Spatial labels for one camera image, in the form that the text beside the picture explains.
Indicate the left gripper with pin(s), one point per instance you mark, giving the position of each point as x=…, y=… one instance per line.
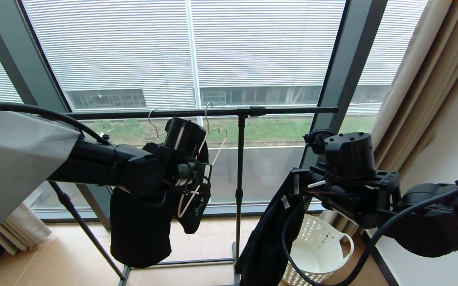
x=193, y=174

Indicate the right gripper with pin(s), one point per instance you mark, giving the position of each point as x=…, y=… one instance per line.
x=324, y=188

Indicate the pink clothes hanger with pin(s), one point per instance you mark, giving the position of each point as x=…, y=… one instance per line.
x=153, y=127
x=223, y=141

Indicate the black shorts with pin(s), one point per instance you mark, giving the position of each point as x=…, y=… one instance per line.
x=141, y=230

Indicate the black garment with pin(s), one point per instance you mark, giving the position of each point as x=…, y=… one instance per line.
x=264, y=238

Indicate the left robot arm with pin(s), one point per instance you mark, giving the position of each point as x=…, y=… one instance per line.
x=14, y=167

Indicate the white laundry basket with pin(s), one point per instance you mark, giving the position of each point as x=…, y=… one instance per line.
x=320, y=254

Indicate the black clothes rack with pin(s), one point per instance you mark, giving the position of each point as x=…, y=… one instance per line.
x=276, y=111

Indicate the window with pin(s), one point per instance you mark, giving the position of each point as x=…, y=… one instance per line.
x=253, y=47

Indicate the beige curtain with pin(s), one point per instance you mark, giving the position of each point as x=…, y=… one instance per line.
x=424, y=79
x=22, y=230

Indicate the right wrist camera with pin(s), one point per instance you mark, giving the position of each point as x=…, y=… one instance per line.
x=316, y=141

